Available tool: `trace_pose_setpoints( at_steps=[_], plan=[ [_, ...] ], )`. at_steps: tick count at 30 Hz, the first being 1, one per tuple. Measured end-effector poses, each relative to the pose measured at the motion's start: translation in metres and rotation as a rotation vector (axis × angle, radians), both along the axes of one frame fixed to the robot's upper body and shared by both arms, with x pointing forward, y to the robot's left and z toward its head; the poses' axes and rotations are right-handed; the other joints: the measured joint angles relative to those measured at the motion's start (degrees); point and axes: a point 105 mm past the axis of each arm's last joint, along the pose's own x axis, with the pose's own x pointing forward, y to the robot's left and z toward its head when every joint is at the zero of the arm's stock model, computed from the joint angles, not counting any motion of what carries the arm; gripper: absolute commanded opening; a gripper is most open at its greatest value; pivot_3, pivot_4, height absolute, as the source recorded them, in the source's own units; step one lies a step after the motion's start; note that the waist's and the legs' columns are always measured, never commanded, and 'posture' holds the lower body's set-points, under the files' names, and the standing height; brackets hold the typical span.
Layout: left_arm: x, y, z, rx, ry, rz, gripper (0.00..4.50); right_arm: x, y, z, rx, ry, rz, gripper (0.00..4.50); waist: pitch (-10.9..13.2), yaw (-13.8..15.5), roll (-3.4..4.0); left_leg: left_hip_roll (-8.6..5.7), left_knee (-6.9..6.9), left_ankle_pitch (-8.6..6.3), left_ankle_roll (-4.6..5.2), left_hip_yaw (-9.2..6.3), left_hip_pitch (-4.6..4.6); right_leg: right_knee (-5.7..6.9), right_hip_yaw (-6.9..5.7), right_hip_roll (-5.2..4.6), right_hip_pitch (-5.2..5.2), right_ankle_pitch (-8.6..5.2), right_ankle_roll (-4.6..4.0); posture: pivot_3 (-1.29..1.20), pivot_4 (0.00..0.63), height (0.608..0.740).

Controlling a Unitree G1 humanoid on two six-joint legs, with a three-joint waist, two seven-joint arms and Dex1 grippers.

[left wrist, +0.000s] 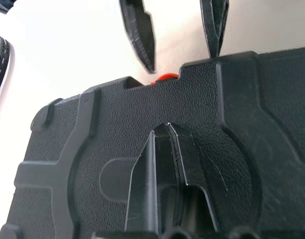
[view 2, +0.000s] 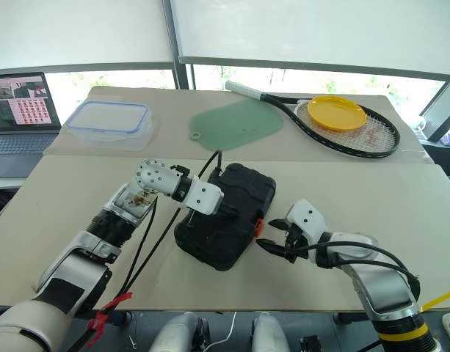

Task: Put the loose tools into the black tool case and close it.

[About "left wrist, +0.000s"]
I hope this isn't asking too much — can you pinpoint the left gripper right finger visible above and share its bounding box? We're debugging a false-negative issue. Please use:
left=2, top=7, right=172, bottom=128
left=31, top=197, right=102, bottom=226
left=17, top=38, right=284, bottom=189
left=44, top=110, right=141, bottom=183
left=168, top=122, right=220, bottom=233

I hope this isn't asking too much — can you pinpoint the black plastic tool case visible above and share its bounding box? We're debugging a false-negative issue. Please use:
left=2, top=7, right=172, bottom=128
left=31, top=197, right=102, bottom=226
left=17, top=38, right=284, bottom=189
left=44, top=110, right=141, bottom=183
left=0, top=51, right=305, bottom=239

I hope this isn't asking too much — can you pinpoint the black white perforated round object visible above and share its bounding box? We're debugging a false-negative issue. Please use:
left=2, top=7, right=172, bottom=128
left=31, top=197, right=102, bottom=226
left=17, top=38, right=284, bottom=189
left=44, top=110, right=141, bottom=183
left=0, top=35, right=15, bottom=126

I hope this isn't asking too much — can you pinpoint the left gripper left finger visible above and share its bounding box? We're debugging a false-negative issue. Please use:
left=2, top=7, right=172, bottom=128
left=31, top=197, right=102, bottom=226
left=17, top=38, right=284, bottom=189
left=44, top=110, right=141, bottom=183
left=124, top=122, right=180, bottom=235

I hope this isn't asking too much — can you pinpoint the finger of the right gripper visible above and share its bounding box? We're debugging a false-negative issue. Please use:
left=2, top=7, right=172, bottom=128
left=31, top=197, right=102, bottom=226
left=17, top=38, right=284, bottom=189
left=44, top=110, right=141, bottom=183
left=118, top=0, right=157, bottom=74
left=199, top=0, right=229, bottom=59

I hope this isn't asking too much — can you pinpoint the dark striped object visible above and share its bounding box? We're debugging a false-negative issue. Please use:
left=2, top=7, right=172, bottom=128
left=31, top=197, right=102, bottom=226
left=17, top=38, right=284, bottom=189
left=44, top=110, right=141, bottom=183
left=0, top=0, right=16, bottom=15

